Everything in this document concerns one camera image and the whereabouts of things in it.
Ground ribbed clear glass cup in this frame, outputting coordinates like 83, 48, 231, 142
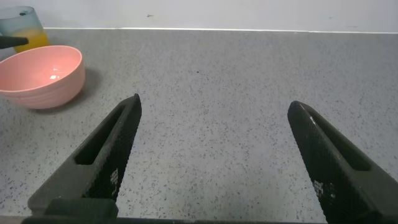
0, 6, 50, 54

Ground pink bowl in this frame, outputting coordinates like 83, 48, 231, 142
0, 45, 86, 110

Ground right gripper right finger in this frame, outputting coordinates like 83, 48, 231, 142
287, 100, 398, 224

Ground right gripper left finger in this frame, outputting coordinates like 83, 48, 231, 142
27, 93, 143, 217

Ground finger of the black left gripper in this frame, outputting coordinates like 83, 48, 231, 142
0, 35, 30, 50

